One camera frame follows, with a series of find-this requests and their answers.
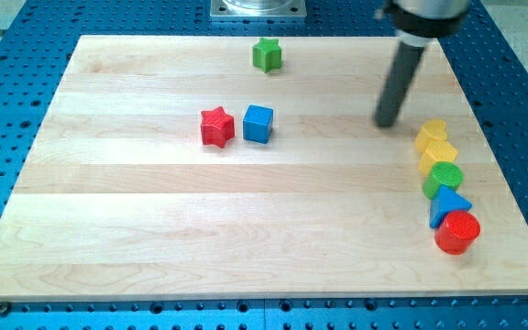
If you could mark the red star block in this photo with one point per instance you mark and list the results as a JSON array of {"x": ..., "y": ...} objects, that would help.
[{"x": 217, "y": 127}]

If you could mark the green cylinder block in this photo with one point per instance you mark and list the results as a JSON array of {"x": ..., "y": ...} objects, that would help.
[{"x": 442, "y": 173}]

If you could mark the yellow hexagon block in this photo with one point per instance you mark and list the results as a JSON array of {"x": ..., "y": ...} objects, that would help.
[{"x": 434, "y": 152}]

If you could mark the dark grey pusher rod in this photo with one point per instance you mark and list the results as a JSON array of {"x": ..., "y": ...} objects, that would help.
[{"x": 402, "y": 70}]

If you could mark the blue cube block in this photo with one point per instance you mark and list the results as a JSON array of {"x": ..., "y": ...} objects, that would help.
[{"x": 257, "y": 124}]

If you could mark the blue triangle block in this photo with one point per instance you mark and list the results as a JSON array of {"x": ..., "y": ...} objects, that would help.
[{"x": 446, "y": 200}]

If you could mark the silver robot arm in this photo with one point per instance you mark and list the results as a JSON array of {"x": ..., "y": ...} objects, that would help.
[{"x": 417, "y": 22}]

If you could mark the green star block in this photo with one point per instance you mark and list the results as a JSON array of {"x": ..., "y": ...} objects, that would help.
[{"x": 267, "y": 54}]

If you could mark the yellow heart block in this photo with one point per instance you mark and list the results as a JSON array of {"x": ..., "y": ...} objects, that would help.
[{"x": 432, "y": 130}]

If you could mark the light wooden board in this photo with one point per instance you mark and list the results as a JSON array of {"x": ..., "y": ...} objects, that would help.
[{"x": 119, "y": 199}]

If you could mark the red cylinder block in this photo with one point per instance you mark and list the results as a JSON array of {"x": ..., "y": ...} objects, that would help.
[{"x": 457, "y": 232}]

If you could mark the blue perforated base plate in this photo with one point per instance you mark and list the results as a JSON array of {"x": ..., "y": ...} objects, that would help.
[{"x": 489, "y": 57}]

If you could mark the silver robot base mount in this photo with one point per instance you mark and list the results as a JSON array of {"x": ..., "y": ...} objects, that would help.
[{"x": 257, "y": 8}]

